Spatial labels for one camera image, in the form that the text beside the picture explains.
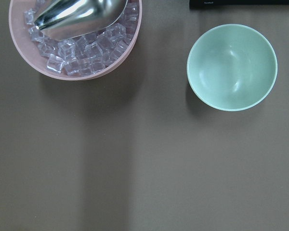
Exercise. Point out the clear ice cubes pile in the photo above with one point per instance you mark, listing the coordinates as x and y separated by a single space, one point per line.
87 54

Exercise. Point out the mint green bowl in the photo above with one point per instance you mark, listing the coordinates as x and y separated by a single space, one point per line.
232 67

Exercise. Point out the metal ice scoop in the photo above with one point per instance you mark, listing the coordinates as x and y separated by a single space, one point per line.
65 19

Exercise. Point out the pink bowl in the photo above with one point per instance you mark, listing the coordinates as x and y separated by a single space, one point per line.
30 53

